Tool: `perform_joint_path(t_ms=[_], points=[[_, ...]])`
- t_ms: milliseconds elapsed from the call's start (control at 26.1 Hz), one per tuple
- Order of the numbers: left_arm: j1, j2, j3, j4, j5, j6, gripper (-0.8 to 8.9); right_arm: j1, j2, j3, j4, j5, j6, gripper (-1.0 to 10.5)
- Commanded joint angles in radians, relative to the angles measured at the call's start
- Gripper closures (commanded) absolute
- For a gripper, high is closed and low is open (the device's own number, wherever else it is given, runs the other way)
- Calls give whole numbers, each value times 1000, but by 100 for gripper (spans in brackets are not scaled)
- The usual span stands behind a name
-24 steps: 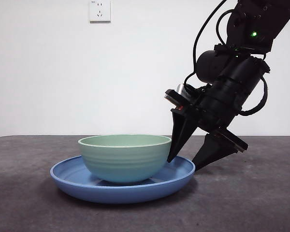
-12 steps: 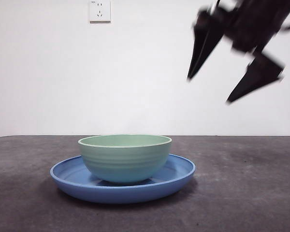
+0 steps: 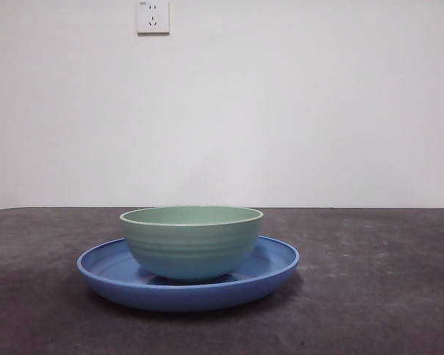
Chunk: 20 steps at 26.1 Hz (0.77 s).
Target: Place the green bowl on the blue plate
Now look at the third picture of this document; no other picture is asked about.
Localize green ribbed bowl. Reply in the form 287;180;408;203
119;206;264;280

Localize blue round plate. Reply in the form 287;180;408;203
76;235;300;314

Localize white wall socket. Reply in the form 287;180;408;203
136;0;170;37

